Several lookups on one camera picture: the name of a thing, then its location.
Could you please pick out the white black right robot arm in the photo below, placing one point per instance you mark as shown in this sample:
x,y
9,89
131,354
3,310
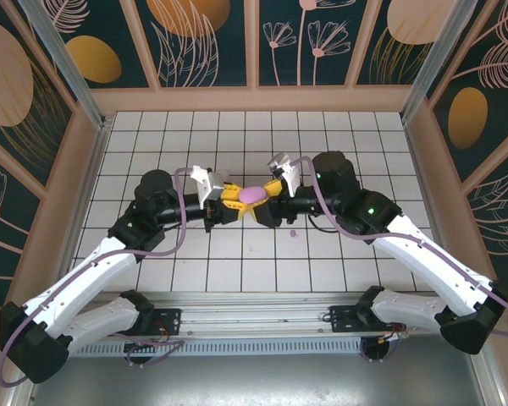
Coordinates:
x,y
427,258

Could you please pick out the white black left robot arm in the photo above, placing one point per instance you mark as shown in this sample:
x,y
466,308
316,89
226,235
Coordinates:
x,y
80,275

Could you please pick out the steel sheet panel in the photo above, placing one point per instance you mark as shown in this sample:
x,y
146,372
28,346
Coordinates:
x,y
258,380

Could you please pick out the aluminium side rail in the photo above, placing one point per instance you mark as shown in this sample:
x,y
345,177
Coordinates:
x,y
489,380
86,190

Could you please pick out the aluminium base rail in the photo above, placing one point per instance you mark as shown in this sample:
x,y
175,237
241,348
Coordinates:
x,y
254,315

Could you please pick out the aluminium frame post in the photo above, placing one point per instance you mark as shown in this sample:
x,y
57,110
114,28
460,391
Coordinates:
x,y
67,63
434,63

